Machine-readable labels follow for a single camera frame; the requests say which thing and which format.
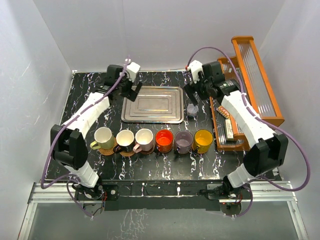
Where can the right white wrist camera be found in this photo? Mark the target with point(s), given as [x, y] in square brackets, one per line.
[195, 68]

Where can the woven rattan coaster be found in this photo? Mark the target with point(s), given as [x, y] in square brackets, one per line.
[107, 152]
[127, 153]

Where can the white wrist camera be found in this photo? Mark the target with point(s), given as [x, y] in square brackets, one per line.
[195, 68]
[132, 70]

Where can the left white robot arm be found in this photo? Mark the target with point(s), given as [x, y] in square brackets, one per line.
[67, 141]

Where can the cream yellow mug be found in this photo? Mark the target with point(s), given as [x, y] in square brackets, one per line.
[103, 139]

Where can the pink mug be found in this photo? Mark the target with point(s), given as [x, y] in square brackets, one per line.
[144, 140]

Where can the lilac mug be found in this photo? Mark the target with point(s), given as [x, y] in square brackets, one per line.
[183, 141]

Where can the silver metal tray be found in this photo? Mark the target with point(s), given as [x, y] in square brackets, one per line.
[155, 104]

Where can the white eraser box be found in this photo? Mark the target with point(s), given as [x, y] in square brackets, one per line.
[229, 134]

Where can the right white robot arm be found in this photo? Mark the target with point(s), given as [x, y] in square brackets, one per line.
[267, 149]

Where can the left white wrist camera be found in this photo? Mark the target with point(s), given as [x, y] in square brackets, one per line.
[132, 70]

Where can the clear jar of paperclips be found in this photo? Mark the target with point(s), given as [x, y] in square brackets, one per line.
[192, 110]

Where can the dark brown wooden coaster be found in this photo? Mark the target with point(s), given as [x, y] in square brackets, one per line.
[148, 152]

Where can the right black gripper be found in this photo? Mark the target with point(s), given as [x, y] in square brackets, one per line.
[190, 89]

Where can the aluminium frame rail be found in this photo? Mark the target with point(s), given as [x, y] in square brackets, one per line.
[174, 214]

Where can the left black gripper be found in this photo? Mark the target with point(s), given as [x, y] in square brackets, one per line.
[131, 94]

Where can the orange red mug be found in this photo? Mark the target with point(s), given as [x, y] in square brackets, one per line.
[164, 141]

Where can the black mug white inside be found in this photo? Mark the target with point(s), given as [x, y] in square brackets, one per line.
[125, 141]

